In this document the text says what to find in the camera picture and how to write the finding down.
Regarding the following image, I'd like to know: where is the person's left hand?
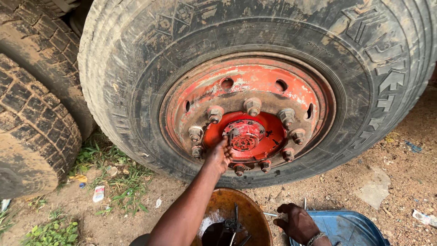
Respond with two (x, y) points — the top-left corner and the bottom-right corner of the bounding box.
(204, 135), (235, 177)

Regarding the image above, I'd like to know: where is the person's right hand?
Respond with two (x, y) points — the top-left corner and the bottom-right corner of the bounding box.
(273, 203), (321, 245)

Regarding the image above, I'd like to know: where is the brown oily bowl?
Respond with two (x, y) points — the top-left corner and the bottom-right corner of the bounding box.
(191, 187), (274, 246)

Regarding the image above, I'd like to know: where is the red wheel hub cap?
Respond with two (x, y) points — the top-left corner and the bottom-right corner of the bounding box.
(202, 111), (287, 164)

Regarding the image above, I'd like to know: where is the black metal tool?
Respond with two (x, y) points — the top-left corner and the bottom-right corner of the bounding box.
(224, 202), (252, 246)

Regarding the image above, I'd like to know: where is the red rusty wheel rim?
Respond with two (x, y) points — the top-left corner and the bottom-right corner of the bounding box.
(159, 53), (337, 178)

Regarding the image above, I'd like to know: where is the blue plastic container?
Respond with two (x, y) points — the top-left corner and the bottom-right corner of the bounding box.
(290, 209), (391, 246)

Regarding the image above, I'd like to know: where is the flat grey stone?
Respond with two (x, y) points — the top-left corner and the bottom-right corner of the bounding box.
(354, 167), (392, 210)

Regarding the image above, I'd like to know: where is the patch of green weeds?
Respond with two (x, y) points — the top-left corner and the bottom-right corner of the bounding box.
(68, 131), (154, 216)

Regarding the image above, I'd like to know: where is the large muddy truck tyre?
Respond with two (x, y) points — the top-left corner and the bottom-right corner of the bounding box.
(78, 0), (437, 190)

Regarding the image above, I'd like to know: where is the white litter packet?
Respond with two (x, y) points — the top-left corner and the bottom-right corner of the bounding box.
(92, 185), (106, 203)

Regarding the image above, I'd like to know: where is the crumpled white wrapper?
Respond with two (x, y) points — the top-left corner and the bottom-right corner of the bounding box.
(412, 209), (437, 229)

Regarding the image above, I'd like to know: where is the muddy block-tread truck tyre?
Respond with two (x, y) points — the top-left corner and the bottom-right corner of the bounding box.
(0, 54), (82, 200)

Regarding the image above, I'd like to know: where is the muddy smooth-worn truck tyre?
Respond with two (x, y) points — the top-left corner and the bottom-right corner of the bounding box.
(0, 0), (97, 141)

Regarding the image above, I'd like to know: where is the ring of rusty lug nuts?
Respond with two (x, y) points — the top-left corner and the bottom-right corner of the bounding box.
(188, 97), (307, 177)

